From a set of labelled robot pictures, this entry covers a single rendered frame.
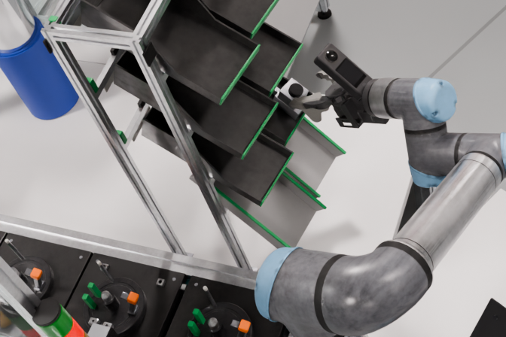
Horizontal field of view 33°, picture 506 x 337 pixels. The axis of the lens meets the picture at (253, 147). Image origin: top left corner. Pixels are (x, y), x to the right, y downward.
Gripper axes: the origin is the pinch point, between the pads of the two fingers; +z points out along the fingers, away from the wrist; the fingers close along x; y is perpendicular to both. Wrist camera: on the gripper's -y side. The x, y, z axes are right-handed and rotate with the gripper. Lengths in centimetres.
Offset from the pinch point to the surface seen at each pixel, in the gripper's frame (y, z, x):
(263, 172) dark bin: 7.8, 2.7, -17.5
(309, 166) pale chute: 22.3, 12.8, -1.8
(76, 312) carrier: 18, 39, -57
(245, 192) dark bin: 6.7, 0.9, -24.0
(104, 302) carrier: 17, 30, -53
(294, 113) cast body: 4.6, 3.7, -3.2
